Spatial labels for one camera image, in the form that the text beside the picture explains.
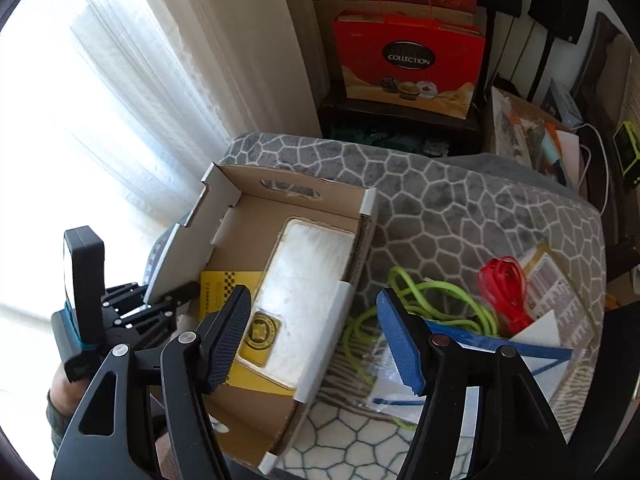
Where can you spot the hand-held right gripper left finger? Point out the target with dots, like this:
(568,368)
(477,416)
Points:
(230,340)

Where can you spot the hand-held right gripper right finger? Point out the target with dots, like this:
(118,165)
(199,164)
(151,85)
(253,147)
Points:
(400,345)

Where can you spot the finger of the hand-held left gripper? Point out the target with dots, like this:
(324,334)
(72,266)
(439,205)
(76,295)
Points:
(150,317)
(125,294)

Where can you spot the blue and white plastic packet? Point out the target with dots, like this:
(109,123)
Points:
(545,365)

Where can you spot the person's left hand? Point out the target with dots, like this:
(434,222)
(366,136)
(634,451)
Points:
(62,384)

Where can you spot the yellow checkered card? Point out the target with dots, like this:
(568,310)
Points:
(220,285)

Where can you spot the white packet with gold label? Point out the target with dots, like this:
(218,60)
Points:
(305,270)

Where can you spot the white paper tag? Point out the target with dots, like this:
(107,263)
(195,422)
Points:
(537,330)

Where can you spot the gold foil packet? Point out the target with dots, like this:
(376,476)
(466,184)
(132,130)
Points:
(555,285)

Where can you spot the dark wooden side table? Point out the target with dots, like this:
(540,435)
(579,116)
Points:
(350,107)

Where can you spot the white curtain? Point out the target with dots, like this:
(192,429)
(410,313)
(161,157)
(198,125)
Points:
(225,60)

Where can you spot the light blue box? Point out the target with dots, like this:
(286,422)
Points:
(560,105)

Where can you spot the red gift bag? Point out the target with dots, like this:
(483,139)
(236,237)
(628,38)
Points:
(360,50)

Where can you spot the green electronic device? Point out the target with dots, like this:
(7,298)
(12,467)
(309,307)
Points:
(627,145)

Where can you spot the dark wooden bench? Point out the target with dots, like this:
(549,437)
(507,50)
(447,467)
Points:
(600,60)

